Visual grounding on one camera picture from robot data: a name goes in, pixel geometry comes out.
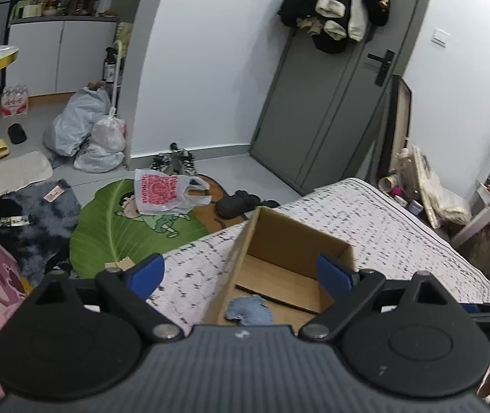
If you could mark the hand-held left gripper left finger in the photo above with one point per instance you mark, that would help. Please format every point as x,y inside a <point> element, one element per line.
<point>148,273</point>

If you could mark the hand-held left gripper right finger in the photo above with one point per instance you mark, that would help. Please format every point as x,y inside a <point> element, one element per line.
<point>333,275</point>

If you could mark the brown cardboard box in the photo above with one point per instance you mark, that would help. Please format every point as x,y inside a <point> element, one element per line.
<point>296,241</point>

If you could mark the blue denim soft toy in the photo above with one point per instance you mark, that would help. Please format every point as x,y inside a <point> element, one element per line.
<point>249,309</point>

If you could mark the cardboard scrap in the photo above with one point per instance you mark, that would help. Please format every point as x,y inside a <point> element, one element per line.
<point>120,264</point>

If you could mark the green leaf cartoon rug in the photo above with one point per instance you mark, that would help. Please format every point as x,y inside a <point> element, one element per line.
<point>98,232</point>

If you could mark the white black-patterned bed sheet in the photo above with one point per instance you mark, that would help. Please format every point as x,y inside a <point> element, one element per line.
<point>378,223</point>

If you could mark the plastic bag with red print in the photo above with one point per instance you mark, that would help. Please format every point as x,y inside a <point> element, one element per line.
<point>161,191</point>

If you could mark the white desk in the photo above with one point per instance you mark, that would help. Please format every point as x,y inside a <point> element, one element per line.
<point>481,219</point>

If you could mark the black fuzzy slipper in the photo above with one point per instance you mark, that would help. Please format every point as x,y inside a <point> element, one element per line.
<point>270,203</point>
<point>236,204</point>

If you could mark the grey fluffy rug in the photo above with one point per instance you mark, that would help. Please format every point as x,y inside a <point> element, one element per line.
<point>51,232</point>

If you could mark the small purple box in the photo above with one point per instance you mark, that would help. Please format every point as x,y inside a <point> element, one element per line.
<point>415,208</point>

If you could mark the paper tube cup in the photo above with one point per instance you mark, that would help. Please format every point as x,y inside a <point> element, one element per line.
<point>387,183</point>

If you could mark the patterned sneaker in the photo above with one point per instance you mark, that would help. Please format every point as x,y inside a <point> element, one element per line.
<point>184,159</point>
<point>161,162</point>

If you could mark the white rug tag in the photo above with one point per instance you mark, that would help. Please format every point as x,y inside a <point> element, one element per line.
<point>54,193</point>

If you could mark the small grey plastic bag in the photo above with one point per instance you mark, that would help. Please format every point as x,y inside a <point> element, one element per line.
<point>98,159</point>

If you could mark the white plastic bags pile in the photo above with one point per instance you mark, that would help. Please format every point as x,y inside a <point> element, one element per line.
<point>432,189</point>

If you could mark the white tied plastic bag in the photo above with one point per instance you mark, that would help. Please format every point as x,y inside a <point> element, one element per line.
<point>109,133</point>

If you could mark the grey door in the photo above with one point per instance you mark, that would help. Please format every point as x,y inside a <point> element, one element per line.
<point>313,116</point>

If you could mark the brown framed board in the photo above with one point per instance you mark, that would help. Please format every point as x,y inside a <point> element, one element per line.
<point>402,124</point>

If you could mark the large grey trash bag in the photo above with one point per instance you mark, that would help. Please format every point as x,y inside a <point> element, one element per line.
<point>75,120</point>

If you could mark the white floor mat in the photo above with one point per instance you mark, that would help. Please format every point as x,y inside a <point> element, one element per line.
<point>8,172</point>

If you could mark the black slide sandal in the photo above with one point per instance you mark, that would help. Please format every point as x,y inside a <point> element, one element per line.
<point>17,133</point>

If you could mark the roll of yellow tape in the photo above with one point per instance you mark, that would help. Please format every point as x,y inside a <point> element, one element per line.
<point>0,148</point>

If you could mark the white floor rack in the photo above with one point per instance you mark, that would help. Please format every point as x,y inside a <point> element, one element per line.
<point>118,77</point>

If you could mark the dark spray bottle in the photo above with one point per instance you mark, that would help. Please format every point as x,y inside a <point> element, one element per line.
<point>109,66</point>

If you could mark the pack of water bottles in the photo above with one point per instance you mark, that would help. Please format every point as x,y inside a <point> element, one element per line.
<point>14,102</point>

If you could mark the white kitchen cabinet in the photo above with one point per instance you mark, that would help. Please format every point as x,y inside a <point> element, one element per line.
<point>55,56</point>

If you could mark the cream hanging garment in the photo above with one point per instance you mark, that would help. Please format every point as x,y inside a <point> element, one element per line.
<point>358,8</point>

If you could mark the black hanging cap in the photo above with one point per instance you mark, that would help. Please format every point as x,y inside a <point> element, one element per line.
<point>376,8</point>

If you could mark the clutter of kitchen counter items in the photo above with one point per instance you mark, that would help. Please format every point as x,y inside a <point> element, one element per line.
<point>64,4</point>

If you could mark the white light switch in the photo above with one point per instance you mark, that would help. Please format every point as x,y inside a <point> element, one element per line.
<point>440,37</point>

